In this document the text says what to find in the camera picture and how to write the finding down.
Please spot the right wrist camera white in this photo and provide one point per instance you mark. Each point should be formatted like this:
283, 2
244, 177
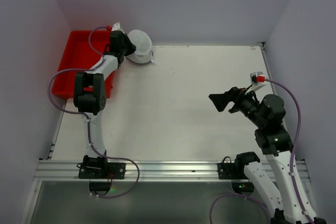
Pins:
257, 81

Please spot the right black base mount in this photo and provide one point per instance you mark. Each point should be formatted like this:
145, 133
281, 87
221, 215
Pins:
227, 170

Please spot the red plastic tray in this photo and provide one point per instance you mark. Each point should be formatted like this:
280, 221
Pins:
78, 54

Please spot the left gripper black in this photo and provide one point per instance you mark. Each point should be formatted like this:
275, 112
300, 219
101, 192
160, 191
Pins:
127, 48

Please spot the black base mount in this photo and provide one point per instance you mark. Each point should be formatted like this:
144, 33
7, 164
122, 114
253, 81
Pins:
227, 170
100, 173

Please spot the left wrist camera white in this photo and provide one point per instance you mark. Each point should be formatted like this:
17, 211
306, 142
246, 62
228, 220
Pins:
116, 27

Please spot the white mesh laundry bag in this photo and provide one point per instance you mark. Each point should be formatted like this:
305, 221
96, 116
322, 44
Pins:
144, 48

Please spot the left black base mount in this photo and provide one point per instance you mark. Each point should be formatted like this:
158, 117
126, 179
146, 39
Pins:
100, 173

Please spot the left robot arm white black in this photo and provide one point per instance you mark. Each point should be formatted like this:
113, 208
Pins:
90, 99

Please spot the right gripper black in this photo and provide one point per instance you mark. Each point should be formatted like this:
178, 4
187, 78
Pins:
233, 100

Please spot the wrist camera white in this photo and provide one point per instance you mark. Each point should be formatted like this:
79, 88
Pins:
116, 27
257, 81

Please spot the aluminium mounting rail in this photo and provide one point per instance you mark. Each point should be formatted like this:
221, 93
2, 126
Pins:
62, 171

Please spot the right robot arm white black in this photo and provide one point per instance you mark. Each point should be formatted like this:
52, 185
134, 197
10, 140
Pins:
285, 198

